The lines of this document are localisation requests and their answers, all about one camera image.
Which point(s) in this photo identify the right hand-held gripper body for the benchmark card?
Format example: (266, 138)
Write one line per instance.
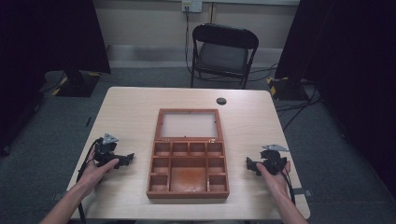
(274, 161)

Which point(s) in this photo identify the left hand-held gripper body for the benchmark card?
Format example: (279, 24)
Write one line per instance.
(105, 152)

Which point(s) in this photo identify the wooden compartment box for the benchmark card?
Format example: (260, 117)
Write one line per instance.
(188, 161)

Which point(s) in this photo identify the person's right hand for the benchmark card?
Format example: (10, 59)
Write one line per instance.
(277, 183)

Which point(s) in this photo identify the person's left hand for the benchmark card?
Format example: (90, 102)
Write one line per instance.
(93, 175)

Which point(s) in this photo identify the black tape strip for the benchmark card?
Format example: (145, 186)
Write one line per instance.
(88, 121)

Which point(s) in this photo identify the black stand base, striped tape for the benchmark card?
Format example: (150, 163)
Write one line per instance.
(285, 88)
(77, 84)

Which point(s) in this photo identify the black folding chair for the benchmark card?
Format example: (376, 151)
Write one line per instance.
(222, 56)

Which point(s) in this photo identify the black curtain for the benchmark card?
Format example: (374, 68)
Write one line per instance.
(46, 46)
(348, 62)

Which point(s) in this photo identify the grey table bracket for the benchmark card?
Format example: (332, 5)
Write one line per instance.
(58, 196)
(303, 192)

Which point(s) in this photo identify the white wall outlet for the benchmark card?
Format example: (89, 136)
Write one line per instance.
(192, 5)

